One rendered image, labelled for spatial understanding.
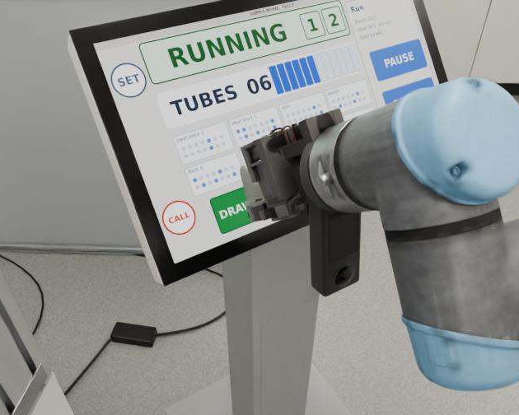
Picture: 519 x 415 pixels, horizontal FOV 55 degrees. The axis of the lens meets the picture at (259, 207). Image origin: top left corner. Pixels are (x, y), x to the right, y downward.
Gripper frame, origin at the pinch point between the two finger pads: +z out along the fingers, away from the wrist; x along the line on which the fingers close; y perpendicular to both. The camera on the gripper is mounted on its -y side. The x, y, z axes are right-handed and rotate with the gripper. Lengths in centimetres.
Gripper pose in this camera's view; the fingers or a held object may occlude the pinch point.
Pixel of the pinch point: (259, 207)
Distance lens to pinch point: 61.1
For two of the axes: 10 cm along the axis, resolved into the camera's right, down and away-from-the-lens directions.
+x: -8.6, 3.4, -3.9
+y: -3.3, -9.4, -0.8
